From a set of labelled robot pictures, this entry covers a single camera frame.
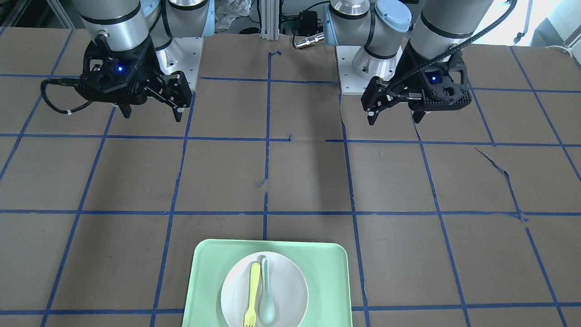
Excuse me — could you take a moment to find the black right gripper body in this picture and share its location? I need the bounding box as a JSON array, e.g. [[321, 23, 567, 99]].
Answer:
[[75, 35, 164, 105]]

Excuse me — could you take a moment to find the white round plate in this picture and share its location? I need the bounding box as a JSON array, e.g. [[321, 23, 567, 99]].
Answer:
[[220, 251, 309, 327]]

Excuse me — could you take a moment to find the yellow plastic fork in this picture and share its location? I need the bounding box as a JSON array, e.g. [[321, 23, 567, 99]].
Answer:
[[243, 262, 261, 327]]

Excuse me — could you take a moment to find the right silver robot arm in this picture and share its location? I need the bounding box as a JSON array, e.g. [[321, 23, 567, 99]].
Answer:
[[74, 0, 215, 122]]

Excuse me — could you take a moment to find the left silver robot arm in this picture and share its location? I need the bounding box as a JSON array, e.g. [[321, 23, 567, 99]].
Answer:
[[323, 0, 492, 125]]

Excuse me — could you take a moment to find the light green tray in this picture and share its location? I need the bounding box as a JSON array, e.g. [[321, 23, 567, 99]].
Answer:
[[182, 239, 353, 327]]

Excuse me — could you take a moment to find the pale green plastic spoon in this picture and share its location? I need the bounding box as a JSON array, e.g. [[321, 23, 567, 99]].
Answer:
[[259, 255, 276, 327]]

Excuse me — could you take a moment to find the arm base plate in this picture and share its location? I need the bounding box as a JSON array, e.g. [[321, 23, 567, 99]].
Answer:
[[335, 45, 404, 96], [156, 37, 205, 91]]

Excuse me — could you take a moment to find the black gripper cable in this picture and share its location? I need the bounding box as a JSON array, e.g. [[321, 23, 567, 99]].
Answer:
[[386, 0, 518, 98]]

